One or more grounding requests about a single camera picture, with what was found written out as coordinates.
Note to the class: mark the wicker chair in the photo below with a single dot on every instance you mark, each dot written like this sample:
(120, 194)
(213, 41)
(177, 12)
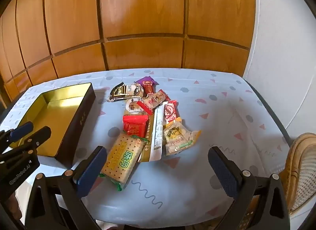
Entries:
(303, 165)

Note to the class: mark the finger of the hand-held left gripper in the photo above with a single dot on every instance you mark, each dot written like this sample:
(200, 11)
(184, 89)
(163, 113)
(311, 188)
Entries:
(37, 137)
(21, 131)

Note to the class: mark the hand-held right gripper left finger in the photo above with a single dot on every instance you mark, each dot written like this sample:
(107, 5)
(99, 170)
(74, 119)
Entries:
(90, 173)

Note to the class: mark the red white wafer packet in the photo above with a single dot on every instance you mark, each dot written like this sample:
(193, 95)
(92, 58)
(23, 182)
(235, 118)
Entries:
(170, 111)

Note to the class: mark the black gold snack packet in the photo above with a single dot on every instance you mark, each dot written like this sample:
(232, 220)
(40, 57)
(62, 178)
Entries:
(118, 92)

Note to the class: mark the gold tin box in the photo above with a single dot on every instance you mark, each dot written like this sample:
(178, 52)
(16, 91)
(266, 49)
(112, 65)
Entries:
(61, 111)

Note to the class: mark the red sesame bar packet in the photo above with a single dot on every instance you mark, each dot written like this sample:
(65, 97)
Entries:
(153, 101)

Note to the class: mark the brown white snack packet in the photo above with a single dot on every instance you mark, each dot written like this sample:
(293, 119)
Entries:
(134, 89)

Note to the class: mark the red square snack packet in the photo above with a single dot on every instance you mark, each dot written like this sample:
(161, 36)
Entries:
(135, 125)

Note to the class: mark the tan round-label snack packet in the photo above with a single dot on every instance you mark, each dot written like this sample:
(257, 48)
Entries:
(132, 107)

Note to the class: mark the long white gold snack packet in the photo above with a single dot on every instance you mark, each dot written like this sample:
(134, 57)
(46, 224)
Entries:
(156, 141)

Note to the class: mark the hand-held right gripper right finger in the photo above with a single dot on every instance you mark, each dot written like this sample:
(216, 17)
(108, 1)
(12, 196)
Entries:
(223, 173)

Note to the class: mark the purple snack packet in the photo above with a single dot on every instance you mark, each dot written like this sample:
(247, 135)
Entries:
(148, 84)

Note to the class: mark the red patterned snack packet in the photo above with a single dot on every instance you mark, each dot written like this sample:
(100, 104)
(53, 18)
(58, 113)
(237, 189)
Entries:
(165, 95)

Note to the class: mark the clear yellow pastry packet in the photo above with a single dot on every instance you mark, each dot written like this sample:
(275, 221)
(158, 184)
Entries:
(177, 136)

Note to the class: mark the green-edged cracker packet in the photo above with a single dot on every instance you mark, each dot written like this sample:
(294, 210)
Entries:
(121, 160)

